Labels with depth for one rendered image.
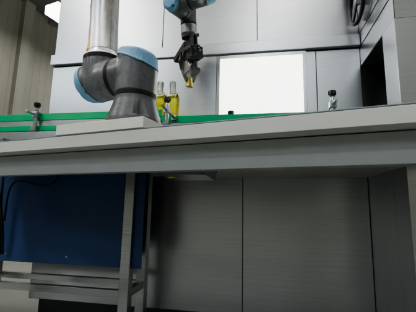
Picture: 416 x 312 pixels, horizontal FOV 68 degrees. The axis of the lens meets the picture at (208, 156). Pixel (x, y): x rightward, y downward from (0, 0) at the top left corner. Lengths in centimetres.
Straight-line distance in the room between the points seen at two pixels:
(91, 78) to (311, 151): 64
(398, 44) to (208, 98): 80
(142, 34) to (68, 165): 107
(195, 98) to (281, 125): 99
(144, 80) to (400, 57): 87
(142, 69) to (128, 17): 107
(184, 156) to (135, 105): 20
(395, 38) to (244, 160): 82
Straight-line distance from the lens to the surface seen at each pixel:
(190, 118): 136
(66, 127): 89
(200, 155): 70
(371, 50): 155
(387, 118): 61
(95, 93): 98
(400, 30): 134
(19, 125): 163
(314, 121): 60
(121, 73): 89
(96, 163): 86
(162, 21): 184
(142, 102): 84
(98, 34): 104
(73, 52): 198
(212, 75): 159
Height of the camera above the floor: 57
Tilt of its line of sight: 9 degrees up
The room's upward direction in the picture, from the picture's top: 1 degrees clockwise
